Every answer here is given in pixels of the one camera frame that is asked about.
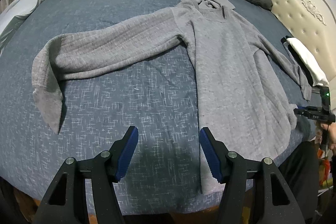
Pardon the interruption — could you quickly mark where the person right hand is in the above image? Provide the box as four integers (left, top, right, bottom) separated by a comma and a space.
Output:
315, 122, 336, 156

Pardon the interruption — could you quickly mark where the grey knit sweater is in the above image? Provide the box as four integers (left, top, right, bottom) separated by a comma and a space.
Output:
31, 0, 313, 195

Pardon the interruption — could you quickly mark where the cream tufted headboard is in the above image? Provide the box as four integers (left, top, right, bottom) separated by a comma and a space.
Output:
253, 0, 336, 109

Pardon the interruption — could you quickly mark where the blue patterned bed sheet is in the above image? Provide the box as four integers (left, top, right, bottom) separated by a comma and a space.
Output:
1, 0, 222, 215

